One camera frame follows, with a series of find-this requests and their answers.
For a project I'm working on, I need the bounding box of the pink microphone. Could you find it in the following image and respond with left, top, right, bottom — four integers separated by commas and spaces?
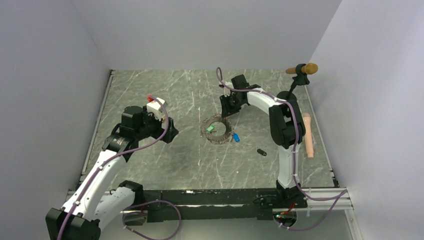
302, 113, 315, 159

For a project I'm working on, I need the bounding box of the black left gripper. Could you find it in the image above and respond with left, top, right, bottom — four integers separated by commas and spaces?
135, 106, 178, 144

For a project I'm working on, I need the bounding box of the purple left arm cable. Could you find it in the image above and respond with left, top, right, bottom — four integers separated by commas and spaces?
56, 96, 182, 240

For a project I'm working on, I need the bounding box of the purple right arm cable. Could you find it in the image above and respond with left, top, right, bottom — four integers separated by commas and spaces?
215, 67, 349, 232

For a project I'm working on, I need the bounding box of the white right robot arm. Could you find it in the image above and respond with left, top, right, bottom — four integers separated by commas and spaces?
220, 74, 306, 208

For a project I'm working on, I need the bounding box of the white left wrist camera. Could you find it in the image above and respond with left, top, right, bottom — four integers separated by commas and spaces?
146, 95, 168, 120

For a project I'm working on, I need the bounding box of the blue plastic key tag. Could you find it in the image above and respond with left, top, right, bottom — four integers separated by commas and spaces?
232, 133, 240, 143

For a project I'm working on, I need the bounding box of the large ring of keys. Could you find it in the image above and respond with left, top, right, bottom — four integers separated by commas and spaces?
200, 113, 236, 145

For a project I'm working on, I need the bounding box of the green plastic key tag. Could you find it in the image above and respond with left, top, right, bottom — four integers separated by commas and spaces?
206, 125, 215, 133

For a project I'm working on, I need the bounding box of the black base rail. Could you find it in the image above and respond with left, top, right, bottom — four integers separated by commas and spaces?
128, 188, 308, 223

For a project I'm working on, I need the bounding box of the small black cylinder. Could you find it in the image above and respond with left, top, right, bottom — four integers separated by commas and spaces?
256, 148, 267, 157

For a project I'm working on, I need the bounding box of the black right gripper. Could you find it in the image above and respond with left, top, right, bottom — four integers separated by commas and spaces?
220, 93, 245, 119

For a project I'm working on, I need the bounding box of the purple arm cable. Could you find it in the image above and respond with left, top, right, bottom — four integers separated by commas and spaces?
215, 67, 349, 232
56, 96, 182, 240

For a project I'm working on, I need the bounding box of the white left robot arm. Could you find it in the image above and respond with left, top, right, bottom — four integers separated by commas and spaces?
45, 100, 179, 240

